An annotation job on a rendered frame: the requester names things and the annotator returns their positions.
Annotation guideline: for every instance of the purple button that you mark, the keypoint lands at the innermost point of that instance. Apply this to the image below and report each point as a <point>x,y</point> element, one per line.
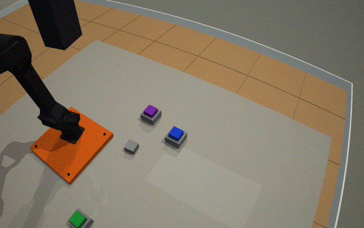
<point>151,115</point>

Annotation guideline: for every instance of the green button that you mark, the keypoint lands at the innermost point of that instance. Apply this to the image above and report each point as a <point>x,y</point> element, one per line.
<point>80,220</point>

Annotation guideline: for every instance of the blue button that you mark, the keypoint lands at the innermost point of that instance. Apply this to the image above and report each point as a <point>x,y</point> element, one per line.
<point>176,137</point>

